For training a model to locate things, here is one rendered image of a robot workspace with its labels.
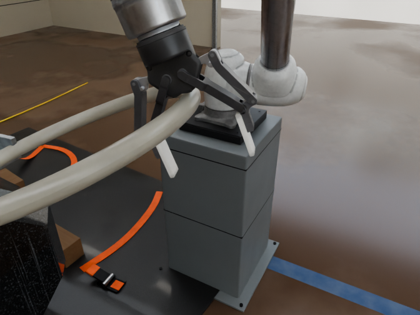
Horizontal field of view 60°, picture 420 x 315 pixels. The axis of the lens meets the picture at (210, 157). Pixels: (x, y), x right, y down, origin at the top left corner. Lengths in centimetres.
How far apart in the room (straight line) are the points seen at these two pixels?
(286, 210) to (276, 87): 119
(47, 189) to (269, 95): 107
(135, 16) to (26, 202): 26
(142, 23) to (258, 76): 88
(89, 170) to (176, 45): 21
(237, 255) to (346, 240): 83
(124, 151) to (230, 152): 94
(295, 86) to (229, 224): 62
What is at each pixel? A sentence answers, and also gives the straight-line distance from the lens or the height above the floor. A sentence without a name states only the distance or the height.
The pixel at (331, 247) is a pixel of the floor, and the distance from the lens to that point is 219.
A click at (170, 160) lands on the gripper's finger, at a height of 117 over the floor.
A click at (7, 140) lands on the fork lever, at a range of 86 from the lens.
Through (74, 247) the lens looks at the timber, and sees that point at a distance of 206.
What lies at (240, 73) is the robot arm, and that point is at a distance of 139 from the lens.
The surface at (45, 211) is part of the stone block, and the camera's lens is 155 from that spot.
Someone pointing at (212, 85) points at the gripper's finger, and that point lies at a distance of 53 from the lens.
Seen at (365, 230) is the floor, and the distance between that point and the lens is 237.
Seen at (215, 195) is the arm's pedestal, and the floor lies 58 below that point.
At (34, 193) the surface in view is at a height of 125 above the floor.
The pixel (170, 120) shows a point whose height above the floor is 128.
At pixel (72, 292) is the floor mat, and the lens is 198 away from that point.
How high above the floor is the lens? 148
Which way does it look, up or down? 31 degrees down
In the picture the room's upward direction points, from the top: straight up
